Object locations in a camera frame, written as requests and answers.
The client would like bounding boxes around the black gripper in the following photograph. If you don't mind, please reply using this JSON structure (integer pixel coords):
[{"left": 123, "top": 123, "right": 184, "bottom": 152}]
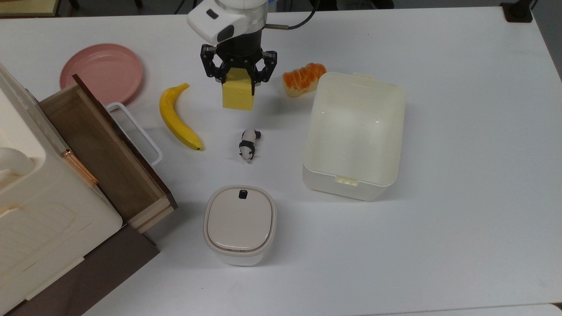
[{"left": 200, "top": 31, "right": 278, "bottom": 97}]

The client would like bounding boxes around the yellow cube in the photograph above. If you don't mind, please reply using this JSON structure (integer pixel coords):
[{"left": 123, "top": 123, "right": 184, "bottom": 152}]
[{"left": 222, "top": 67, "right": 256, "bottom": 111}]

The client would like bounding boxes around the white plastic box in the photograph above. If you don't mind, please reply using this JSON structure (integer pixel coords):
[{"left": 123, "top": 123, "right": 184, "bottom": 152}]
[{"left": 302, "top": 72, "right": 406, "bottom": 202}]

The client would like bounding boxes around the orange bread roll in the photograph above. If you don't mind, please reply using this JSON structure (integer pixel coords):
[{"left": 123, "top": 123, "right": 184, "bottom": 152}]
[{"left": 282, "top": 63, "right": 328, "bottom": 97}]

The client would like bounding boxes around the toy panda figure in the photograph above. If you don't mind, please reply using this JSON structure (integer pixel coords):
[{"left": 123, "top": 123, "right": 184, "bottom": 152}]
[{"left": 238, "top": 129, "right": 263, "bottom": 165}]

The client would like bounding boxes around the yellow toy banana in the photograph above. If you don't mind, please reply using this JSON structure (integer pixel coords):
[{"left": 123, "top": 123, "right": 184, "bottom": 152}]
[{"left": 159, "top": 83, "right": 205, "bottom": 151}]

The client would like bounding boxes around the pink plate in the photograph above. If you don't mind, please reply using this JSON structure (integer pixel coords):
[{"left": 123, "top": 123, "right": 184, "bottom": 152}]
[{"left": 59, "top": 43, "right": 144, "bottom": 106}]

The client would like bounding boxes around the cream lidded trash can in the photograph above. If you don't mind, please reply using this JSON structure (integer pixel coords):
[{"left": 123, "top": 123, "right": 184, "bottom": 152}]
[{"left": 202, "top": 185, "right": 278, "bottom": 267}]

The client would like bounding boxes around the brown wooden drawer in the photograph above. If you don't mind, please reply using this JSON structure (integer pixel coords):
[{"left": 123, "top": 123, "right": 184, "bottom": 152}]
[{"left": 39, "top": 74, "right": 179, "bottom": 234}]

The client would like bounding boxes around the yellow board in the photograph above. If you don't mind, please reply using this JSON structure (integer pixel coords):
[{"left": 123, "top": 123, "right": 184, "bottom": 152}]
[{"left": 0, "top": 0, "right": 61, "bottom": 18}]

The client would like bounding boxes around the cream plastic cabinet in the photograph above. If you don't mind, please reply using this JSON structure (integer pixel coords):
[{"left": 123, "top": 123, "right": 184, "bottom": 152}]
[{"left": 0, "top": 64, "right": 161, "bottom": 316}]

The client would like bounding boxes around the black stand base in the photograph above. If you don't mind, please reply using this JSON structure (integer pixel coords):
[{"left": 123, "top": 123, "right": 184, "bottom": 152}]
[{"left": 500, "top": 0, "right": 534, "bottom": 23}]

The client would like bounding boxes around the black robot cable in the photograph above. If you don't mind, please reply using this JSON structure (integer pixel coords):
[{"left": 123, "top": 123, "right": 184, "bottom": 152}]
[{"left": 263, "top": 0, "right": 321, "bottom": 31}]

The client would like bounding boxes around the white drawer handle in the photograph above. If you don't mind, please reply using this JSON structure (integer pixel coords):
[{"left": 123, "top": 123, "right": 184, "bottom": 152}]
[{"left": 105, "top": 102, "right": 164, "bottom": 167}]

